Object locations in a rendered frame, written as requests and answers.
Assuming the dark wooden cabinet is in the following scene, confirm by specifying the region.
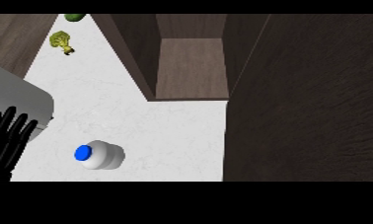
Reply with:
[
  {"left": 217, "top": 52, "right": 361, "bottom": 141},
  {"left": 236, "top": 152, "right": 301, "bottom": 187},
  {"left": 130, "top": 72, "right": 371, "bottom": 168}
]
[{"left": 88, "top": 14, "right": 271, "bottom": 103}]

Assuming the dark wooden cabinet door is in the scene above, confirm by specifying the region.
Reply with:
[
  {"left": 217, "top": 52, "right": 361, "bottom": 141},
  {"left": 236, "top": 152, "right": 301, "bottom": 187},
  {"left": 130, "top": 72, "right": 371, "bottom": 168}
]
[{"left": 221, "top": 14, "right": 373, "bottom": 183}]

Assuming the brown wooden panel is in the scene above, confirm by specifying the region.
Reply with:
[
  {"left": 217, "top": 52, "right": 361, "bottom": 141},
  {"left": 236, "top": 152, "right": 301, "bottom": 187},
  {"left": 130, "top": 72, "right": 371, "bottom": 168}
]
[{"left": 0, "top": 14, "right": 60, "bottom": 80}]

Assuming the yellow-green broccoli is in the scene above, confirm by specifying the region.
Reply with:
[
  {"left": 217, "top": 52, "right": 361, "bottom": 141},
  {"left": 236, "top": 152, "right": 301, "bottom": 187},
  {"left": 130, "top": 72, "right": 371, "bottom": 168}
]
[{"left": 48, "top": 30, "right": 75, "bottom": 56}]

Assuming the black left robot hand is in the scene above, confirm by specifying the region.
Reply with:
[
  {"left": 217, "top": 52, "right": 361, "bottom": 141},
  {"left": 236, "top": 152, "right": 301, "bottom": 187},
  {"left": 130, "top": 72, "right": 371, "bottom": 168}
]
[{"left": 0, "top": 106, "right": 40, "bottom": 183}]

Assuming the grey appliance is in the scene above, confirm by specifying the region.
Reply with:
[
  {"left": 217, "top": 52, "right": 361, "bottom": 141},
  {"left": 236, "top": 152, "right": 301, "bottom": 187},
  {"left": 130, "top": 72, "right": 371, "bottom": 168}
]
[{"left": 0, "top": 67, "right": 56, "bottom": 143}]

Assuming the white bottle with blue cap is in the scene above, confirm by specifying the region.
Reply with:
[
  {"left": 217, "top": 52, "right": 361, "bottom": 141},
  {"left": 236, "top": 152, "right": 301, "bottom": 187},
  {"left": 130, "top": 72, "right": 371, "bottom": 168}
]
[{"left": 72, "top": 139, "right": 127, "bottom": 171}]

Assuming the green vegetable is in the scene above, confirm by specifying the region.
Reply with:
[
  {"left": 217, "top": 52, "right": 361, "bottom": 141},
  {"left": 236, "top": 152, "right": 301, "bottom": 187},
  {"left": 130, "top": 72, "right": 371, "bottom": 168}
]
[{"left": 62, "top": 14, "right": 87, "bottom": 23}]

